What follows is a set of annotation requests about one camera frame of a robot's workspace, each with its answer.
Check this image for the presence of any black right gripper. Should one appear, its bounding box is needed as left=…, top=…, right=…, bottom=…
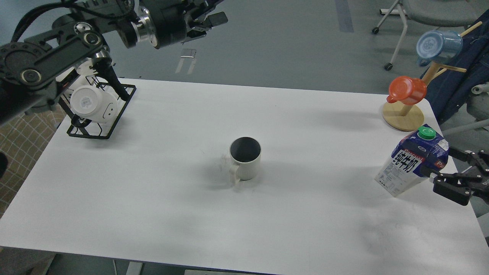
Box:
left=421, top=147, right=489, bottom=206

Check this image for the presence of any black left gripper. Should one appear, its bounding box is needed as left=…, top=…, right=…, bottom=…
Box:
left=132, top=0, right=228, bottom=49

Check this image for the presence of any blue white milk carton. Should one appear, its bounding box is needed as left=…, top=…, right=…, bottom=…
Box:
left=374, top=124, right=449, bottom=197

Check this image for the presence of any cream ribbed mug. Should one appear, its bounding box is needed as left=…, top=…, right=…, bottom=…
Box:
left=229, top=136, right=262, bottom=186

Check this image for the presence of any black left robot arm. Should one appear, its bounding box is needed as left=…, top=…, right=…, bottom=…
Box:
left=0, top=0, right=228, bottom=125

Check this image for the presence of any red plastic cup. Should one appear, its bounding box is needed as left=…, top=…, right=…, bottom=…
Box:
left=387, top=76, right=427, bottom=105

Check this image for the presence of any light blue plastic cup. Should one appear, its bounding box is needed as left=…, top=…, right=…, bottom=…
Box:
left=416, top=30, right=463, bottom=67

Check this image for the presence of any wooden mug tree stand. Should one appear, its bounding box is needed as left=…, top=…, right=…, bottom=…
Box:
left=382, top=21, right=483, bottom=132

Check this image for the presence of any dark blue fabric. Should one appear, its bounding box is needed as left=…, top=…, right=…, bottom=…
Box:
left=426, top=10, right=489, bottom=125

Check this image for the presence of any white rear mug on rack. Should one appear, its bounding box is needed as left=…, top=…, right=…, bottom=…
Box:
left=56, top=65, right=95, bottom=92

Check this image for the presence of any white mug on rack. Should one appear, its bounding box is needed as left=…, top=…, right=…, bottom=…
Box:
left=70, top=85, right=119, bottom=123
left=56, top=65, right=95, bottom=92

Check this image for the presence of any grey office chair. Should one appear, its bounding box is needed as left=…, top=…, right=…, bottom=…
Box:
left=372, top=0, right=478, bottom=71

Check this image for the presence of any beige checkered cloth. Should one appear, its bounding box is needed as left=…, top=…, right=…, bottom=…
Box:
left=0, top=107, right=66, bottom=215

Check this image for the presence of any black wire mug rack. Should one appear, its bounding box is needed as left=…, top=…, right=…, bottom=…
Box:
left=59, top=76, right=137, bottom=140

